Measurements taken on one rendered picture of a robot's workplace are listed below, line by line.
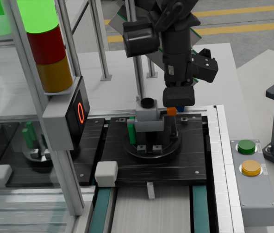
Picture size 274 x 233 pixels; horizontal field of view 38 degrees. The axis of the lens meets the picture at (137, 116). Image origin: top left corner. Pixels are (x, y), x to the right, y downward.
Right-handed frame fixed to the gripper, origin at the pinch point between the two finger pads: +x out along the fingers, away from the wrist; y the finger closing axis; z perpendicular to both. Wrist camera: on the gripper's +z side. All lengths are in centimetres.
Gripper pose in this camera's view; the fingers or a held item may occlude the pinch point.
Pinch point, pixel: (180, 98)
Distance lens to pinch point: 86.4
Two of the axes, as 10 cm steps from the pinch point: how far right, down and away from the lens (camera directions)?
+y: 0.8, -5.8, 8.1
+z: 9.9, -0.5, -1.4
